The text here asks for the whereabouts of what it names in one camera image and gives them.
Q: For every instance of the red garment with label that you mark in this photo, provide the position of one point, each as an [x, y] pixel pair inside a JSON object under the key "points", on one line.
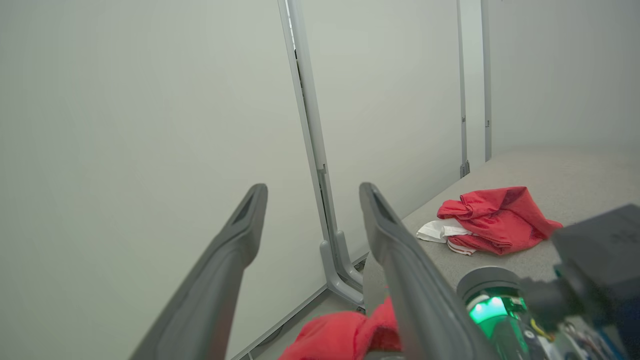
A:
{"points": [[340, 335]]}

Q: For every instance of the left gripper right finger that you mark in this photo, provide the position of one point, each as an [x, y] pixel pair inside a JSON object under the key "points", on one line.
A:
{"points": [[420, 310]]}

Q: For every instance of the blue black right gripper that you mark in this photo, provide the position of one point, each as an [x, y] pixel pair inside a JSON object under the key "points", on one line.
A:
{"points": [[495, 312]]}

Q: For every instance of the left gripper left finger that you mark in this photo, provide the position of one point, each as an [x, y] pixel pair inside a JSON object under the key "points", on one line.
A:
{"points": [[210, 300]]}

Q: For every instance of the red garment with white trim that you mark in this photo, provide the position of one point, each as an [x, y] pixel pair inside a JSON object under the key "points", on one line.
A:
{"points": [[500, 220]]}

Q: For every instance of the grey partition foot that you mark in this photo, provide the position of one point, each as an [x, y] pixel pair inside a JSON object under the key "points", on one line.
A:
{"points": [[465, 169], [344, 250], [335, 280]]}

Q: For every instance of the large white partition panel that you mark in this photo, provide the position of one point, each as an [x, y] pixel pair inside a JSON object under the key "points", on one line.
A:
{"points": [[125, 125]]}

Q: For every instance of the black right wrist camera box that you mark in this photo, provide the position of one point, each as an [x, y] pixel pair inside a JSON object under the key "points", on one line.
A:
{"points": [[600, 255]]}

